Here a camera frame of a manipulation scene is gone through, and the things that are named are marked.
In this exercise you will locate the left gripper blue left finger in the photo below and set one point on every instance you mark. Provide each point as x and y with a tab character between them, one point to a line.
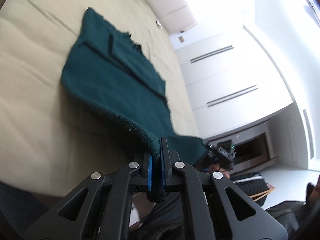
98	208

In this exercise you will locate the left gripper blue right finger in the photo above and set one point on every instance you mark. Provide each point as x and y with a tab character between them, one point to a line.
213	206

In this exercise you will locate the dark green knit sweater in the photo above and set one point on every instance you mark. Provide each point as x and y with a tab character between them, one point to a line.
107	72

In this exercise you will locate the person's right hand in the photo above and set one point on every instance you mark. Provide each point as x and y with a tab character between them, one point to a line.
217	167

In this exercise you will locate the white wardrobe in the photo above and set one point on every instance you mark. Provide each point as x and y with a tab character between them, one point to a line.
231	82

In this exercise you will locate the beige bed sheet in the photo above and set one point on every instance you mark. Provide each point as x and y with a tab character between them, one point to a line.
49	144

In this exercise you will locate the small white object on bed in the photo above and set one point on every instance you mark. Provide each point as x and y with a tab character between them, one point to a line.
159	24

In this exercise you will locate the cream padded headboard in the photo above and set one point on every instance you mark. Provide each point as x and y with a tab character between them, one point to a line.
174	15

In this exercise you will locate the wall socket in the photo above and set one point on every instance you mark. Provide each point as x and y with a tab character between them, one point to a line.
181	39

